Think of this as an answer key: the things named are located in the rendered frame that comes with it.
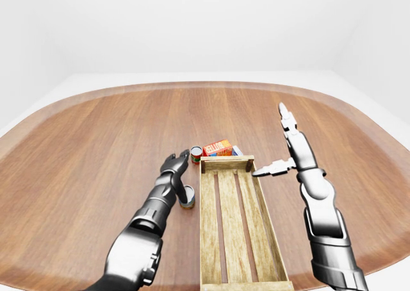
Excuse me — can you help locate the red and green tin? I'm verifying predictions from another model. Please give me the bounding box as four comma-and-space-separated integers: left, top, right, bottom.
190, 145, 204, 165

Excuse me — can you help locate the orange butter box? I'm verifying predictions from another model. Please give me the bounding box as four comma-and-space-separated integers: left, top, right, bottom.
202, 138, 234, 158

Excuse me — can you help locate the blue and white tin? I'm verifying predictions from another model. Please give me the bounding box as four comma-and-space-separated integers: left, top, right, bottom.
179, 185, 196, 210

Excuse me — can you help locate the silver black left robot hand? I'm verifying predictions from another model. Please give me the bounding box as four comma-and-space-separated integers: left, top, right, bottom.
159, 149, 191, 207

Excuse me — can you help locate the wooden slat tray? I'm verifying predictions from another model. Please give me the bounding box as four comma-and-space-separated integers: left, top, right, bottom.
199, 154, 294, 291

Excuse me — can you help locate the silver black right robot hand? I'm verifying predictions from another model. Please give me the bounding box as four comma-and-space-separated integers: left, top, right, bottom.
252, 102, 318, 178

